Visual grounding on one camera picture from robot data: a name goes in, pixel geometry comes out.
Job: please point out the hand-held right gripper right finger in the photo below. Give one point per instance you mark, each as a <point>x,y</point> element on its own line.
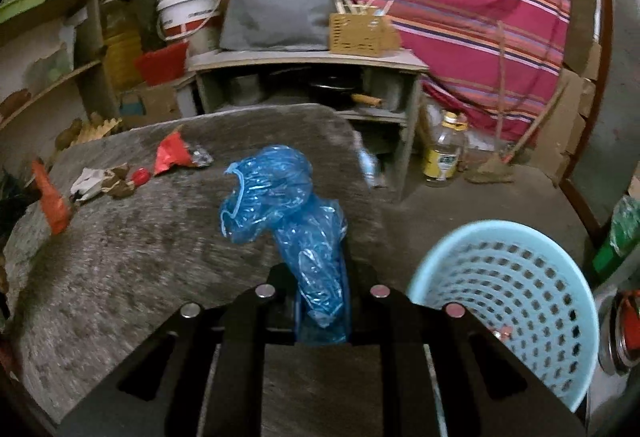
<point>365,289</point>

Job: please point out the yellow capped oil bottle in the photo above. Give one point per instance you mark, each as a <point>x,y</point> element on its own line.
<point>442,157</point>

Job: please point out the grey cushion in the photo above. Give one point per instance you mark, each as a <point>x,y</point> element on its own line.
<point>280,7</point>

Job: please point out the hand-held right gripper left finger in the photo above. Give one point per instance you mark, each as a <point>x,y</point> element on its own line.
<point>280,289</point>

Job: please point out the yellow oil jug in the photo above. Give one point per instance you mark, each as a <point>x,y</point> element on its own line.
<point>122,52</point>

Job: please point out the grey low cabinet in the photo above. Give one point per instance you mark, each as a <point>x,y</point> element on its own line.
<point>300,59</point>

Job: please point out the red foil wrapper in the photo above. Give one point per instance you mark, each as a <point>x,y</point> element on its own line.
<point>170,152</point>

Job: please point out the white crumpled paper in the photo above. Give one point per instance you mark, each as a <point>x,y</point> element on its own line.
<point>89,182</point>

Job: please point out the orange wrapper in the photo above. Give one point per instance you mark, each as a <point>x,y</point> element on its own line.
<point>52,204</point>

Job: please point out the wooden stick broom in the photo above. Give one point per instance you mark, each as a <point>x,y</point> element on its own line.
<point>505,117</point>

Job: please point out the small red wrapper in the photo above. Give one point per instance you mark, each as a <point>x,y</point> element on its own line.
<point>141,175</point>

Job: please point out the white plastic bucket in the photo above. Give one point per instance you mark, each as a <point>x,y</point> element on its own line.
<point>187,9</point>

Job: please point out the clear plastic bottle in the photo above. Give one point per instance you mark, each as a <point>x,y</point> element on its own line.
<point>369,162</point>

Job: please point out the egg carton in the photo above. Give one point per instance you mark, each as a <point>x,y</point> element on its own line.
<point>100,131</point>

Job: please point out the cardboard sheets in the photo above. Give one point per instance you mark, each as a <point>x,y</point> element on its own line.
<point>570,107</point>

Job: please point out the grey metal pot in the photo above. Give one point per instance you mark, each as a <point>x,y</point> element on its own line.
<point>244,89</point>

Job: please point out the grey shaggy rug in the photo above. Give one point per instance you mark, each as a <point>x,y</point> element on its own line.
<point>150,257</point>

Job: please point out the blue plastic bag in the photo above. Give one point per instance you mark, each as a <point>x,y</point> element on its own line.
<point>280,197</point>

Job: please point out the light blue plastic basket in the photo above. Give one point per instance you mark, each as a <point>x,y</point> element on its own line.
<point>505,277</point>

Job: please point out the brown crumpled paper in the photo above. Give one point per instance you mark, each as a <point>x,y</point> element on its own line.
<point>119,182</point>

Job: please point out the black frying pan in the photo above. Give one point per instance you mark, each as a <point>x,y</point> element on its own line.
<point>340,92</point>

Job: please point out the wooden shelf unit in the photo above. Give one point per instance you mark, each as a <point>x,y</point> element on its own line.
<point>50,82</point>

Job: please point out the potato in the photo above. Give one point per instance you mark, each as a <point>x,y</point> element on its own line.
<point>69,132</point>

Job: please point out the green plastic tray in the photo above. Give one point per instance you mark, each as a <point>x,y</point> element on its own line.
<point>22,4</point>

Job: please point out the red metal can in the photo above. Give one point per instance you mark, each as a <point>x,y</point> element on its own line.
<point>625,332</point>

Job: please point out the cardboard box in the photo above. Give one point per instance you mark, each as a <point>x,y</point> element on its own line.
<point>155,104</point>

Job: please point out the wooden utensil holder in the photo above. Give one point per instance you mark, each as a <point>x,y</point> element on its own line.
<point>360,34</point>

